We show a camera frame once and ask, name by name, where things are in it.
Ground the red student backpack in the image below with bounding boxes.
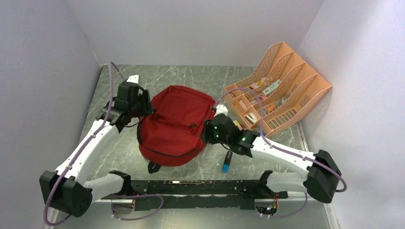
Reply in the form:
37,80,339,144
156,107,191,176
137,85,215,174

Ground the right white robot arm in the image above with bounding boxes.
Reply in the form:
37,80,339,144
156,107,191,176
201,114,347,203

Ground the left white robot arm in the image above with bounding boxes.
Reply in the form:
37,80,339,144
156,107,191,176
39,81,153,217

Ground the blue black highlighter marker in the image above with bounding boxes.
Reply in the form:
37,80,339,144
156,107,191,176
222,151,233,173

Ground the pink eraser in organizer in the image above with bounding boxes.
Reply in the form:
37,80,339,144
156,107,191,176
238,100,247,110

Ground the orange capped small item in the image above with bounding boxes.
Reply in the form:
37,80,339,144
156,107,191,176
266,104,276,112

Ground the white green box in organizer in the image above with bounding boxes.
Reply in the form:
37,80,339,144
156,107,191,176
262,80,281,96

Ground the orange plastic file organizer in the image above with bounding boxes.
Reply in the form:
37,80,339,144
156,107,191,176
224,42,332,137

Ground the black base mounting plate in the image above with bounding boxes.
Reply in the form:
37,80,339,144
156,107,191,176
100,178,289,211

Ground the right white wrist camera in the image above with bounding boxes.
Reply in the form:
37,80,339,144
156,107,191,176
213,104,228,116

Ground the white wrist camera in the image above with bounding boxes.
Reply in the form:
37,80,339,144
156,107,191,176
213,104,228,116
126,75,139,83

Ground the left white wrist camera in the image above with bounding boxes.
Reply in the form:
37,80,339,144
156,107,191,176
126,75,139,83

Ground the aluminium rail frame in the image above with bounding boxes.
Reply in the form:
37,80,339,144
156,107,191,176
44,180,341,229

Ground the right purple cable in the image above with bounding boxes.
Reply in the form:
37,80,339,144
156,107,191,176
213,88,347,219

